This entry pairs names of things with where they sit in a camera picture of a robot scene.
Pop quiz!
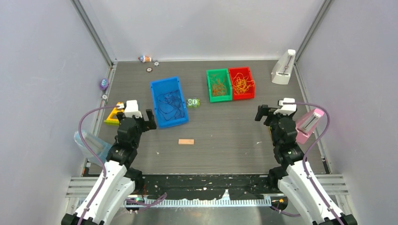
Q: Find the red plastic bin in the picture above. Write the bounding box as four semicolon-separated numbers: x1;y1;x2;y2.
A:
228;67;255;101

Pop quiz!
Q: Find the green monster toy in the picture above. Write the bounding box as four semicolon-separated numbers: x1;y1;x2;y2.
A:
186;98;200;107

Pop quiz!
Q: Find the blue plastic bin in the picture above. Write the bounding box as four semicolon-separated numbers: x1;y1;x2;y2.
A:
150;76;189;128

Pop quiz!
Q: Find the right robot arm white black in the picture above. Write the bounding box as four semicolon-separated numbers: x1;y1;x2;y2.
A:
255;105;358;225

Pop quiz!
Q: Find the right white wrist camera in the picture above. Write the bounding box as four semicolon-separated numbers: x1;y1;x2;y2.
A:
275;97;297;116

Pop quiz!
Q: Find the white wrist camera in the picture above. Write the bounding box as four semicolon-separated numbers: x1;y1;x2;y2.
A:
275;97;297;116
116;100;143;119

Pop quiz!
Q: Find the purple round toy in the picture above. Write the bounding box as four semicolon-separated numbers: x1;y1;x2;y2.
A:
99;78;109;91

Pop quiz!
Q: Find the green plastic bin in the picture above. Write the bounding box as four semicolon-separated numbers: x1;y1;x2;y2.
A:
207;68;232;103

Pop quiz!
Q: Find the pink metronome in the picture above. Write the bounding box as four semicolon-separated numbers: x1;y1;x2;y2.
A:
296;108;325;144

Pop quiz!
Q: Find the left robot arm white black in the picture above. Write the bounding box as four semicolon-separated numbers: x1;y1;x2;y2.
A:
61;109;157;225

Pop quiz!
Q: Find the white metronome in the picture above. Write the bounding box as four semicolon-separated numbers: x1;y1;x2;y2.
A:
271;49;296;85

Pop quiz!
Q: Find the clear plastic container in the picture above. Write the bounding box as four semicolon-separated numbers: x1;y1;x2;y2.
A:
74;130;112;165

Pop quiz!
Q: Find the orange cable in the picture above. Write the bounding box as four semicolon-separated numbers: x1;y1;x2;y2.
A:
210;74;231;98

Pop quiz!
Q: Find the aluminium rail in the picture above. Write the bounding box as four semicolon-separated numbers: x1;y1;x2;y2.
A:
66;174;349;209

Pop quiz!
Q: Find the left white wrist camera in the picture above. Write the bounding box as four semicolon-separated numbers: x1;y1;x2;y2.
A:
116;100;143;119

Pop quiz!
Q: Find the yellow triangle block left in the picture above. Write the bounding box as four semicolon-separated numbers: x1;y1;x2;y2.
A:
104;102;124;126

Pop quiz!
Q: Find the yellow cable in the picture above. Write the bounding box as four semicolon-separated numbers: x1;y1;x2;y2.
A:
232;72;256;96

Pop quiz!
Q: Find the small figurine toy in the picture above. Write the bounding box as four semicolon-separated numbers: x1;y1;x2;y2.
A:
138;55;153;63

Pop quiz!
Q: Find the small wooden block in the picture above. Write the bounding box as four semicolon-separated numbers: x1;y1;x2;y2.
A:
178;139;195;145

